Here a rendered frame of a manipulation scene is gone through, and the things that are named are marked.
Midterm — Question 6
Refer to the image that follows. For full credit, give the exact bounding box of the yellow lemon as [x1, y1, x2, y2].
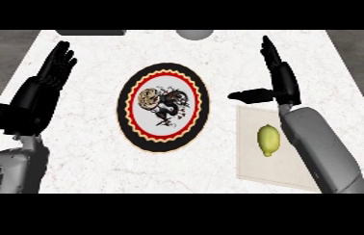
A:
[257, 123, 282, 158]

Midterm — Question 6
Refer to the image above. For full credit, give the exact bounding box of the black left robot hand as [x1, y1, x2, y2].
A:
[0, 40, 79, 138]

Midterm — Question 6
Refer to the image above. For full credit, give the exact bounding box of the beige placemat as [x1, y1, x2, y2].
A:
[235, 105, 323, 193]

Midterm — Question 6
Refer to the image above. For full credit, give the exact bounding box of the black red patterned oval plate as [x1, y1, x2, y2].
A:
[117, 62, 211, 153]

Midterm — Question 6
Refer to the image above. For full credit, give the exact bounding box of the grey round object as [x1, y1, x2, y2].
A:
[176, 30, 216, 41]

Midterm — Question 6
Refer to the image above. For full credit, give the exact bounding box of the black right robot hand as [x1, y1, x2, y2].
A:
[226, 35, 304, 106]

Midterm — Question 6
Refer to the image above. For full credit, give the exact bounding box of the dark grey flat object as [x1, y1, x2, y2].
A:
[55, 30, 129, 37]

